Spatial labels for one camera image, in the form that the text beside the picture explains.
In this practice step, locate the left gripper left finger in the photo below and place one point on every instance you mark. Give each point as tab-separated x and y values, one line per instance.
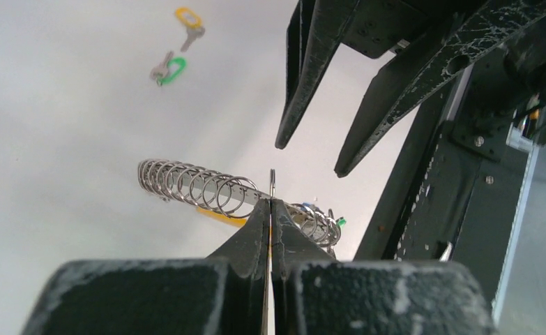
223	293

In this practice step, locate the key with yellow tag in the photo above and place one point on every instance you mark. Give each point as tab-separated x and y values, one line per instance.
193	25

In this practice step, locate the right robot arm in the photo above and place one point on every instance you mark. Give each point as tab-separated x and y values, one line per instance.
523	58

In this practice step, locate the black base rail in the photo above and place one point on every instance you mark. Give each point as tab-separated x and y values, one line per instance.
459	188

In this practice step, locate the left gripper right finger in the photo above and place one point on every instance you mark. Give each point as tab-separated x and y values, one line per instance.
316	294

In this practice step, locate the key with green tag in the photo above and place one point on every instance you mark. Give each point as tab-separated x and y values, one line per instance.
168	70

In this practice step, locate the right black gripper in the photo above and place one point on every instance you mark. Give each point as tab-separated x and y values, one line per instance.
440	38

